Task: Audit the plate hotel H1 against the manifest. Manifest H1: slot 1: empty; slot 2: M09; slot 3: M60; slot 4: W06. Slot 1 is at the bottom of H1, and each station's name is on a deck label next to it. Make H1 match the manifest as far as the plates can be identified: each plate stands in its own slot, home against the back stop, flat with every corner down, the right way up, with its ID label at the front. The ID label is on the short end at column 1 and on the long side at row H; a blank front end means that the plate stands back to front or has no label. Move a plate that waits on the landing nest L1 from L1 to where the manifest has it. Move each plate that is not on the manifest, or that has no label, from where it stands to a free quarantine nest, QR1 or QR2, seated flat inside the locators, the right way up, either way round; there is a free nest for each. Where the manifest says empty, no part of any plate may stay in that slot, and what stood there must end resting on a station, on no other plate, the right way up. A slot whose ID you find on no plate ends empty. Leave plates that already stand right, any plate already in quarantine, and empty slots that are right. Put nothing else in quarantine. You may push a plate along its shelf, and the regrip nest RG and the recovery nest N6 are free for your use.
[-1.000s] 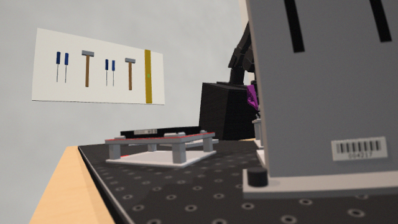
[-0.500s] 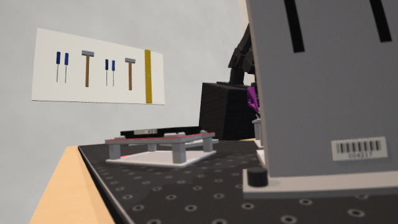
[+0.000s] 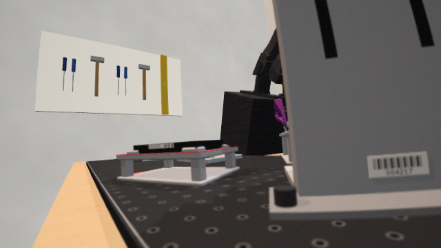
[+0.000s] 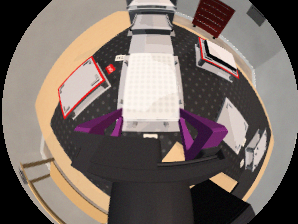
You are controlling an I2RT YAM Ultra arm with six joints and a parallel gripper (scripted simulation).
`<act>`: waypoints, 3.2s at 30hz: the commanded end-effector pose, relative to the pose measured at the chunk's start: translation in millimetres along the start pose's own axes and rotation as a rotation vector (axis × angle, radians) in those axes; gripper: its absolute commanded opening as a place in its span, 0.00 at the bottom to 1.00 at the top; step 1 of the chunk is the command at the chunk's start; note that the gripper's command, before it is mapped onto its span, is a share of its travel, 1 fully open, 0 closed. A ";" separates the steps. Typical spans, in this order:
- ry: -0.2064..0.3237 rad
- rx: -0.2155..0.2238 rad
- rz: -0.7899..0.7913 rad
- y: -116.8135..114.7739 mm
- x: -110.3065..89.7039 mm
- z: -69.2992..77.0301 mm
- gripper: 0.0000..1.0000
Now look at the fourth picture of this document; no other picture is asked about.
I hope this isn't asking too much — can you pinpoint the grey rectangular frame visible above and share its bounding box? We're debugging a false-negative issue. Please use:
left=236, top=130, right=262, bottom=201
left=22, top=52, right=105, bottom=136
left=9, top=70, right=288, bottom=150
left=215, top=97, right=248, bottom=154

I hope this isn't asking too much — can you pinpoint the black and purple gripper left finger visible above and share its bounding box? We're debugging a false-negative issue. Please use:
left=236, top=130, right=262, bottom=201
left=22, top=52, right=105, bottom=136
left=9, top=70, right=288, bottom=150
left=74, top=108, right=124, bottom=136

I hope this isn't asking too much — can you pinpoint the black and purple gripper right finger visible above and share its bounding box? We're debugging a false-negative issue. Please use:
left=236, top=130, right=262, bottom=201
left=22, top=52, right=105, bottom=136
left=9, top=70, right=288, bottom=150
left=178, top=108, right=228, bottom=160

